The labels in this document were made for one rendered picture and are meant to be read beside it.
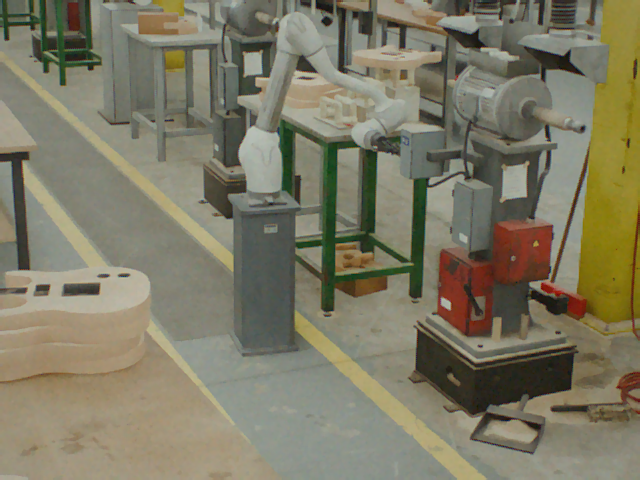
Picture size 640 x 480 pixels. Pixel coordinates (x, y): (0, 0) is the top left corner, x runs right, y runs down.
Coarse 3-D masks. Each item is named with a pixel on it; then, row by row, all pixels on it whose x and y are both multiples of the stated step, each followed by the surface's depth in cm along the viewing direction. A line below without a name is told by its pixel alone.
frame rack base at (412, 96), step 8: (384, 80) 594; (392, 88) 575; (400, 88) 575; (416, 88) 577; (392, 96) 574; (400, 96) 574; (408, 96) 576; (416, 96) 578; (416, 104) 580; (416, 112) 581; (408, 120) 580; (416, 120) 582
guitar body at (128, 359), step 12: (48, 360) 302; (60, 360) 303; (96, 360) 302; (108, 360) 303; (120, 360) 305; (132, 360) 308; (0, 372) 297; (12, 372) 298; (24, 372) 300; (36, 372) 302; (48, 372) 303; (60, 372) 304; (72, 372) 303; (84, 372) 303; (96, 372) 303
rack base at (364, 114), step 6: (360, 102) 580; (342, 108) 588; (348, 108) 583; (360, 108) 571; (366, 108) 568; (372, 108) 569; (342, 114) 589; (348, 114) 583; (360, 114) 572; (366, 114) 568; (372, 114) 570; (360, 120) 573; (366, 120) 569
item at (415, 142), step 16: (416, 128) 483; (432, 128) 484; (400, 144) 486; (416, 144) 478; (432, 144) 481; (400, 160) 487; (416, 160) 480; (416, 176) 482; (432, 176) 486; (448, 176) 483; (464, 176) 477
